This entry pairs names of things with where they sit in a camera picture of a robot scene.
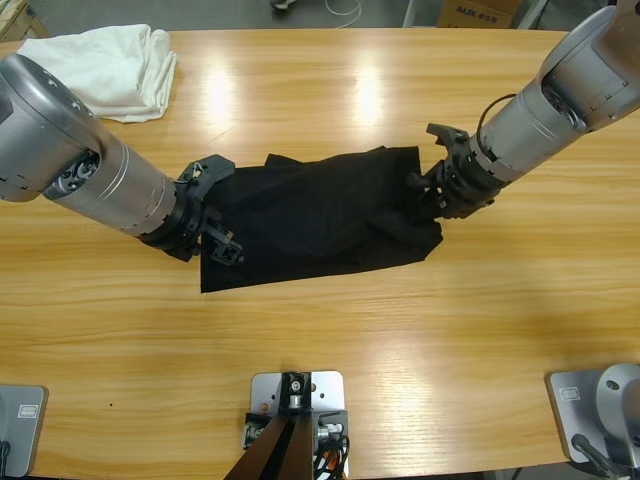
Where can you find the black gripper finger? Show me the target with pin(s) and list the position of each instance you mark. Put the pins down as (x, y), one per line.
(429, 209)
(230, 254)
(419, 180)

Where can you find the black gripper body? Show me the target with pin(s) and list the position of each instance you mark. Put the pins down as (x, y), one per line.
(467, 185)
(187, 220)

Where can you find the black Unitree polo shirt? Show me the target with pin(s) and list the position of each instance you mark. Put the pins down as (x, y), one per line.
(320, 215)

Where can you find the white cloth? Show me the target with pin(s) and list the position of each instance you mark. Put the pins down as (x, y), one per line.
(115, 70)

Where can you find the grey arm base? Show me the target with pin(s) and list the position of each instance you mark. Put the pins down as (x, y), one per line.
(570, 405)
(25, 435)

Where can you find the AUX cardboard box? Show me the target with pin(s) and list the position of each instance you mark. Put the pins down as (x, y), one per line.
(475, 12)

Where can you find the silver connector plug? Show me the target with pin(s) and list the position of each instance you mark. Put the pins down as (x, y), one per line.
(252, 434)
(330, 431)

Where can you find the grey metal leg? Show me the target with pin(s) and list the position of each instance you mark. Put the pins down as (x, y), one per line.
(530, 12)

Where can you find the grey shoe of bystander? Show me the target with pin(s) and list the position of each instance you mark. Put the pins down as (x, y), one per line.
(282, 3)

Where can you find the wooden pallet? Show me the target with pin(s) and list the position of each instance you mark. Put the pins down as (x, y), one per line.
(17, 20)

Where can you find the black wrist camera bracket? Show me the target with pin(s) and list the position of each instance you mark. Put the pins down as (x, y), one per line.
(210, 170)
(447, 135)

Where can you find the white upright post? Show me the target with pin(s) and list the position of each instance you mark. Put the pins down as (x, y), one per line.
(409, 12)

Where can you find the white mount block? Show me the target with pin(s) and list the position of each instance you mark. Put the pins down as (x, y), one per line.
(330, 395)

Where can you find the dark camera post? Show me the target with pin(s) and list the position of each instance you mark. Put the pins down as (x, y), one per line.
(270, 460)

